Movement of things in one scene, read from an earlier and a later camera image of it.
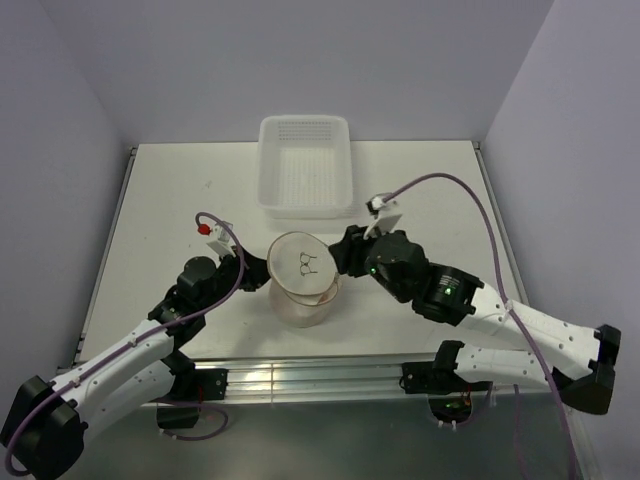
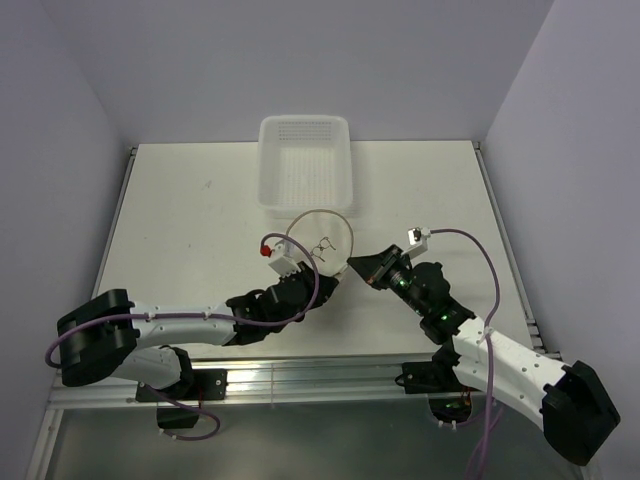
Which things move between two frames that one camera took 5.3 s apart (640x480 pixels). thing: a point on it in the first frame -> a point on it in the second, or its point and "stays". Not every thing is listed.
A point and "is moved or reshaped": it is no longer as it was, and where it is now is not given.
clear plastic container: [304, 278] is moved or reshaped
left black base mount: [192, 387] stays
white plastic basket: [304, 168] stays
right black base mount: [450, 394] stays
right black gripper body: [360, 250] -> [396, 275]
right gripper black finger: [341, 253] -> [372, 266]
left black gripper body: [227, 278] -> [320, 296]
